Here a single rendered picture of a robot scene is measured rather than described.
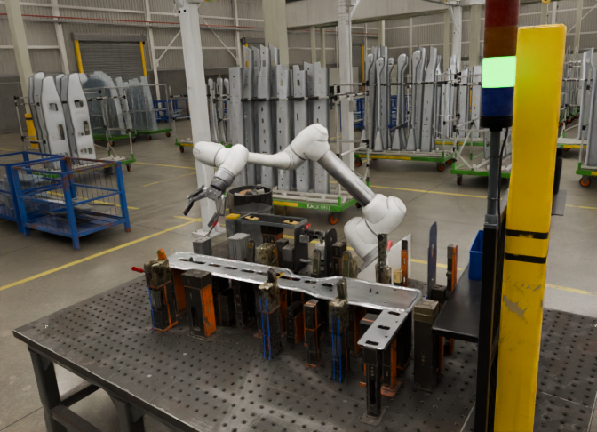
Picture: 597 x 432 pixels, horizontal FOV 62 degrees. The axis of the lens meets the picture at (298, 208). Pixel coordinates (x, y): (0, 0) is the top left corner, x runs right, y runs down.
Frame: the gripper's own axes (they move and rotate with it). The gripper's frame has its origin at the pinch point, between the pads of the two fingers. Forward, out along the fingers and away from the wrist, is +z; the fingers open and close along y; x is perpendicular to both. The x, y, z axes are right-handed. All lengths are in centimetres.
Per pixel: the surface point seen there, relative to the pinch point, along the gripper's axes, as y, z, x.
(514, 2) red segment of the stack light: -95, -43, 125
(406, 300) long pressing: -99, -8, 1
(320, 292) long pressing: -65, 4, -6
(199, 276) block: -10.1, 21.4, -14.3
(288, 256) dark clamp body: -38.4, -9.9, -30.3
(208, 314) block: -18.4, 33.4, -28.3
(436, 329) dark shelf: -113, 3, 24
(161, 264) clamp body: 13.8, 23.9, -21.8
